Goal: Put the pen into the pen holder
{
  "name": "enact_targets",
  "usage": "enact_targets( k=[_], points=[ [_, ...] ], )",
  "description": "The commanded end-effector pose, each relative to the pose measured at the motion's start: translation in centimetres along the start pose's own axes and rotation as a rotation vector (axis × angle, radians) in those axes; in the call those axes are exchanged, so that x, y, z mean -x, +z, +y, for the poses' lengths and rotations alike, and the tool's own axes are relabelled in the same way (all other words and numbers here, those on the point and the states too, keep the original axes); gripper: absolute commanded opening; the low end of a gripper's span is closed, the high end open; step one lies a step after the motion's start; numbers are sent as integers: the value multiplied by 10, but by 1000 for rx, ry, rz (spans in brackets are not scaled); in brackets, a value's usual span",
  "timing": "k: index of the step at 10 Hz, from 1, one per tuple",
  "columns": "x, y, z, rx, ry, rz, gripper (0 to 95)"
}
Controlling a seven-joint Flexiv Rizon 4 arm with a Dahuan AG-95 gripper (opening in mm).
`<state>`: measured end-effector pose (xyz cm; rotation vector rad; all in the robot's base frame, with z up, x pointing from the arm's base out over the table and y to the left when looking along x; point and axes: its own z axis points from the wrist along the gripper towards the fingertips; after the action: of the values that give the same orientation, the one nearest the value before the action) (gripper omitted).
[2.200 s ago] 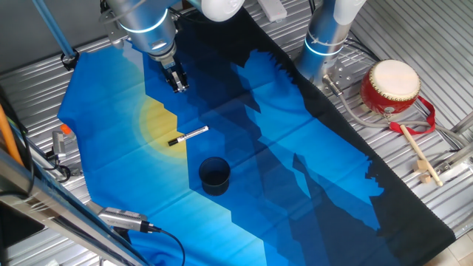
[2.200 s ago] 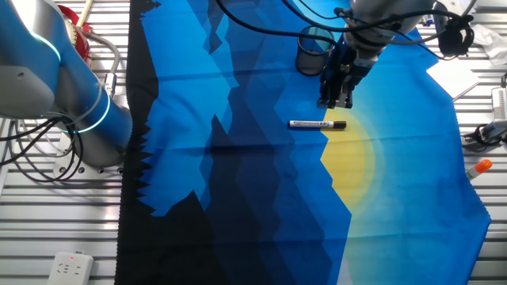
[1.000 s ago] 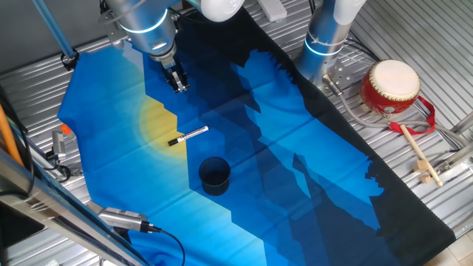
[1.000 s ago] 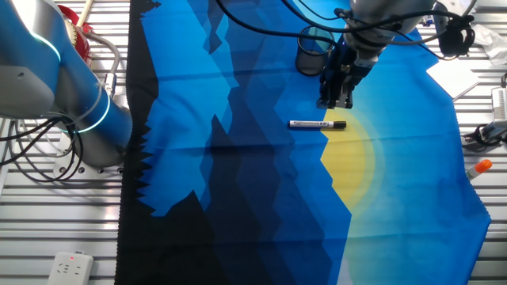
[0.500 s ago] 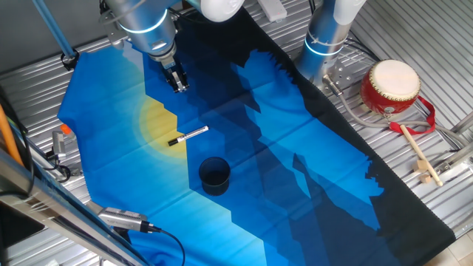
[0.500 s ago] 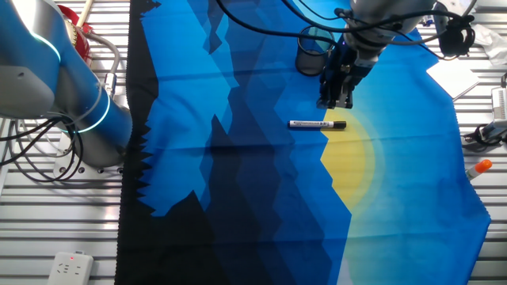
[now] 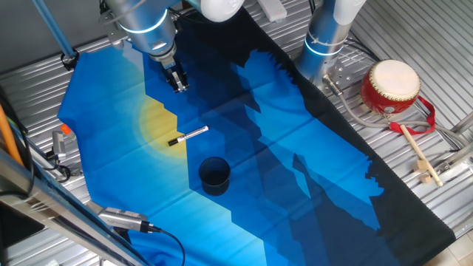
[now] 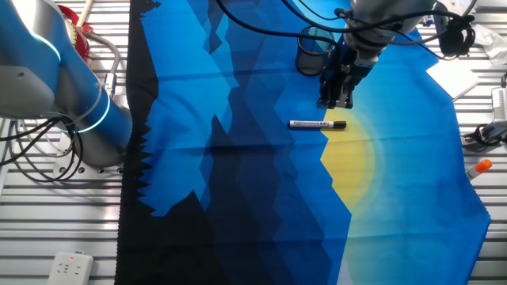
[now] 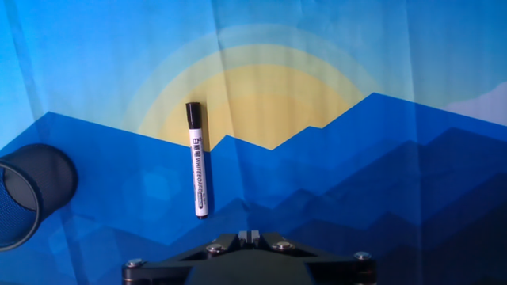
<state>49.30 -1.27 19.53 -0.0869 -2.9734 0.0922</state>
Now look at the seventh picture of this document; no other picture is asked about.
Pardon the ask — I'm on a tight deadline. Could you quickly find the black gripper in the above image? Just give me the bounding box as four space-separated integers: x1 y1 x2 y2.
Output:
160 62 190 93

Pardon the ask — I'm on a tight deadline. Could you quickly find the white black whiteboard marker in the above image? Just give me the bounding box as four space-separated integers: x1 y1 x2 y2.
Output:
168 125 210 147

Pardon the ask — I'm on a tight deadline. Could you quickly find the blue mountain print cloth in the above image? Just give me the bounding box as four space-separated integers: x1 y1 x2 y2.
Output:
57 7 456 266

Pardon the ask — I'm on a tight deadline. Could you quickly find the orange capped glue stick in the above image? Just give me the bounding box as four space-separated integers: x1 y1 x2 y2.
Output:
60 123 78 143

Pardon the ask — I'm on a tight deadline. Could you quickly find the blue pole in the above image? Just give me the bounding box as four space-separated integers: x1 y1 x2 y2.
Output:
31 0 78 60

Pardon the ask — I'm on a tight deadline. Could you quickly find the orange pole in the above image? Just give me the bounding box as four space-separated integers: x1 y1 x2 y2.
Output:
0 104 24 166

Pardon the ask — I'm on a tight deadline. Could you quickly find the red drum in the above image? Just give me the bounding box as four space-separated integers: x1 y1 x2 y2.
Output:
359 59 422 116

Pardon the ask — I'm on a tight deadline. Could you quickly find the wooden drumstick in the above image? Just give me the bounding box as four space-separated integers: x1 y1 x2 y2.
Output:
399 124 444 187

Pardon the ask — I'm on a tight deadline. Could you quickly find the black strap clamp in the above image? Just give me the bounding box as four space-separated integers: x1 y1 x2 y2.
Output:
60 49 81 72

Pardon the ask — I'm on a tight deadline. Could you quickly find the small grey camera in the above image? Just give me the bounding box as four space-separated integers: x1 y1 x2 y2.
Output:
50 130 68 162

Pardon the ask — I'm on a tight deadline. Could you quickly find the silver vented camera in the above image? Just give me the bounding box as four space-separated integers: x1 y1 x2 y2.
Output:
97 206 163 234

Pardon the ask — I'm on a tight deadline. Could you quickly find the black camera cable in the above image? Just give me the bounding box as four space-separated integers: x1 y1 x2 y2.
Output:
147 225 186 266

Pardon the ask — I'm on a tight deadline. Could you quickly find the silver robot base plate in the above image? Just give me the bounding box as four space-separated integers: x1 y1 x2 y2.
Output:
320 57 356 93

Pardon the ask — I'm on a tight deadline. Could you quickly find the aluminium frame beam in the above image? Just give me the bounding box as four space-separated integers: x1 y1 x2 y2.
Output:
0 147 149 266

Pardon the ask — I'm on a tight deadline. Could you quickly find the grey robot hose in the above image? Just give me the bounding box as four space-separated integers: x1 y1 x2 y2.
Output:
322 73 473 146

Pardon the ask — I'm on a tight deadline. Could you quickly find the black base cable bundle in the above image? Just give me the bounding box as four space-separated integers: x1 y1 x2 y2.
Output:
343 31 381 63

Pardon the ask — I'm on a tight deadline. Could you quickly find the red drum strap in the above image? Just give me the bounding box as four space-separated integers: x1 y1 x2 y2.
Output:
389 95 438 136

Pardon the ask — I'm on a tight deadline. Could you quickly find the aluminium profile rail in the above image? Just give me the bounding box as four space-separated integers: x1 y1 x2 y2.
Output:
434 110 473 177

